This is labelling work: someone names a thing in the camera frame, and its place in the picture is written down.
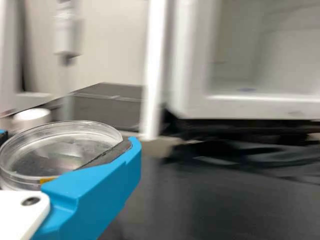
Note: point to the petri dish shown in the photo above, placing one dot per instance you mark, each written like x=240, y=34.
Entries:
x=55, y=150

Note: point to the white incubator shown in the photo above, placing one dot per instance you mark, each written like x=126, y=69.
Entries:
x=190, y=75

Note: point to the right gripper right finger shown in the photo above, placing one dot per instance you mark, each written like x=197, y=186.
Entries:
x=95, y=190

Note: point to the white-capped bottle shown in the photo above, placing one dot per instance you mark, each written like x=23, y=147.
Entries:
x=31, y=118

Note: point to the pipette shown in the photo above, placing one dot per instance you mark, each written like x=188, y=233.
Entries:
x=67, y=30

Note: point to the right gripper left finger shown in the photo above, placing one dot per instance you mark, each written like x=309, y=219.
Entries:
x=2, y=135

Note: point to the white pipette stand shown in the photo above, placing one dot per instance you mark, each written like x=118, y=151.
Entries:
x=155, y=75

